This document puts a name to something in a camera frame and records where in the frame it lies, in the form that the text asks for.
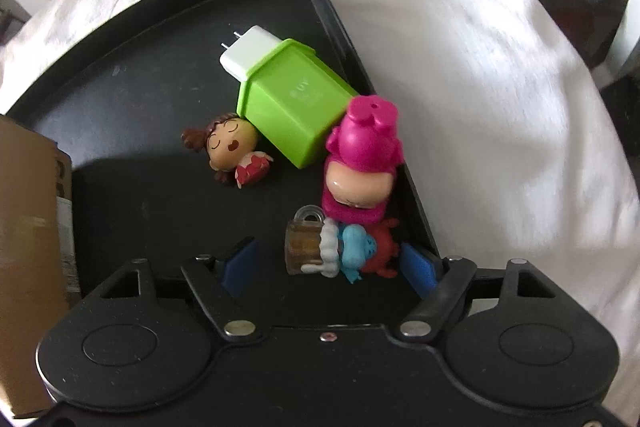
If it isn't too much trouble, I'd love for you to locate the black plastic tray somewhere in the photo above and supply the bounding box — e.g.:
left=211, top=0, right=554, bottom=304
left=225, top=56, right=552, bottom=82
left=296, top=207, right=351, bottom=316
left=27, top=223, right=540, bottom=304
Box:
left=0, top=0, right=442, bottom=305

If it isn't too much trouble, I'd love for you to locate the red and blue toy figure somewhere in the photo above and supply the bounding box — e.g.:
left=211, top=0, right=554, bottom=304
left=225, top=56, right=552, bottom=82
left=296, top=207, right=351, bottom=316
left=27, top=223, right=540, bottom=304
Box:
left=312, top=217, right=401, bottom=284

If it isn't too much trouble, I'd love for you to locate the green hexagonal box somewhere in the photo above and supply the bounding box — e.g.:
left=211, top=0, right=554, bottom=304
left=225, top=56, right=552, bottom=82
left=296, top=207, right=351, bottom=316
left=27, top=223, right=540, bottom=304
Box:
left=236, top=38, right=362, bottom=170

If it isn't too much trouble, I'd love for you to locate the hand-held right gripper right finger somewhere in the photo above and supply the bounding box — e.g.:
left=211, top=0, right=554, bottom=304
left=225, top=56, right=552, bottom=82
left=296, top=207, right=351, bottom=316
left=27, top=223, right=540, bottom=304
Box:
left=395, top=242, right=561, bottom=341

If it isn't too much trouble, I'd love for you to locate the pink toy figure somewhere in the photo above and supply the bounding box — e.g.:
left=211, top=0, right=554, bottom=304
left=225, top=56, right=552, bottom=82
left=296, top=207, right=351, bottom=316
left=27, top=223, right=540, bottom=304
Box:
left=320, top=95, right=405, bottom=226

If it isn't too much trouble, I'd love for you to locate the cardboard box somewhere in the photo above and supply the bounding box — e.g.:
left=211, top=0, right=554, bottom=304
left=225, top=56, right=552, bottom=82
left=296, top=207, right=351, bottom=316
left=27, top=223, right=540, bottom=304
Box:
left=0, top=114, right=83, bottom=419

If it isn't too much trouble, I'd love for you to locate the brown-haired girl doll figure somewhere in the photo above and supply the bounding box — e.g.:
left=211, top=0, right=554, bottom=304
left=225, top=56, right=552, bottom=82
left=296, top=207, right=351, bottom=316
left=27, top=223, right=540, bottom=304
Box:
left=181, top=113, right=275, bottom=188

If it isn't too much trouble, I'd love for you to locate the white charger plug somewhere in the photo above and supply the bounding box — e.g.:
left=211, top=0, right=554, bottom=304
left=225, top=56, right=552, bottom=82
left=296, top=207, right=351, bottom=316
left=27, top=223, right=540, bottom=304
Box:
left=219, top=25, right=287, bottom=84

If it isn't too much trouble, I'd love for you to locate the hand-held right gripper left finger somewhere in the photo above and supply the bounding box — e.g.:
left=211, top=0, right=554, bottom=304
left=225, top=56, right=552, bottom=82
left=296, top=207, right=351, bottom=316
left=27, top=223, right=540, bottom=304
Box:
left=82, top=237, right=266, bottom=344

